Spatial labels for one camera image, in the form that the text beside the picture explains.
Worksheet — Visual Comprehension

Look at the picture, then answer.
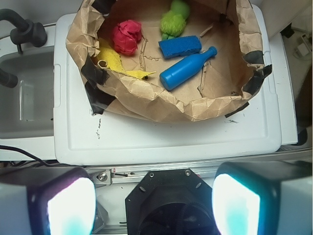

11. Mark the aluminium rail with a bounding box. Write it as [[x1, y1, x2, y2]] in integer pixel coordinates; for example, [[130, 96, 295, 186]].
[[84, 149, 313, 191]]

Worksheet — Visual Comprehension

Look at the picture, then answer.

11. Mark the green fuzzy plush toy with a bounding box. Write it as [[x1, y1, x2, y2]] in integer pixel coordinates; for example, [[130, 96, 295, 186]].
[[160, 0, 190, 41]]

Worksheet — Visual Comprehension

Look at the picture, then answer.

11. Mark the white plastic tray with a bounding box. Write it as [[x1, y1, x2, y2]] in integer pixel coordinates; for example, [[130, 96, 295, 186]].
[[53, 14, 282, 165]]

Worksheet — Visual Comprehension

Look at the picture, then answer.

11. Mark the red crumpled cloth ball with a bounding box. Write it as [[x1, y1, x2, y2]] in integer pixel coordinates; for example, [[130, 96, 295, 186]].
[[112, 20, 142, 56]]

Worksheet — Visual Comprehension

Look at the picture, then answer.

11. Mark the blue plastic bottle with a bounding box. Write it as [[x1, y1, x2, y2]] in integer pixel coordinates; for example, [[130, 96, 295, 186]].
[[159, 47, 217, 91]]

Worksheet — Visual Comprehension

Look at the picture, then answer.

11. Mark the yellow cloth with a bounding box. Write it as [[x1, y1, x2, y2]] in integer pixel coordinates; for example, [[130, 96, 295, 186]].
[[96, 38, 156, 80]]

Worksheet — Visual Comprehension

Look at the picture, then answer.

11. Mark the dark grey faucet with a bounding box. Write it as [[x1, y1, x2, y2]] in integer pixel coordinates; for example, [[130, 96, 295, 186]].
[[0, 8, 48, 89]]

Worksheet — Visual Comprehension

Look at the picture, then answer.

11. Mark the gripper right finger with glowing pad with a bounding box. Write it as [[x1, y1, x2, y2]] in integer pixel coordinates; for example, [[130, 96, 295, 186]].
[[212, 161, 313, 235]]

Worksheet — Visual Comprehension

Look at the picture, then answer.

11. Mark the black cable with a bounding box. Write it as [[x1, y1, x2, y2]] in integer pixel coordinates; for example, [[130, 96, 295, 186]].
[[0, 144, 68, 167]]

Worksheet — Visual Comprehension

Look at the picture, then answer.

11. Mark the brown paper bag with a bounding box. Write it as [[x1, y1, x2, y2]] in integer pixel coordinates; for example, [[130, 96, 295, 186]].
[[66, 0, 272, 122]]

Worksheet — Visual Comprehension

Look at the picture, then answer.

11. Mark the black octagonal mount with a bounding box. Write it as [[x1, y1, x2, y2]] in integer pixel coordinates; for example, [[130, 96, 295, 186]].
[[125, 168, 220, 235]]

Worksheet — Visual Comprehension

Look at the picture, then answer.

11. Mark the blue sponge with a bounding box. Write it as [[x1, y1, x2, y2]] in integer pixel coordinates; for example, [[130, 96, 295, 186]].
[[158, 35, 202, 59]]

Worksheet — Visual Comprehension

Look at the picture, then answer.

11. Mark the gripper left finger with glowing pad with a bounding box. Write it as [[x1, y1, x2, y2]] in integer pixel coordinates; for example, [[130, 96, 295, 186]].
[[0, 166, 96, 235]]

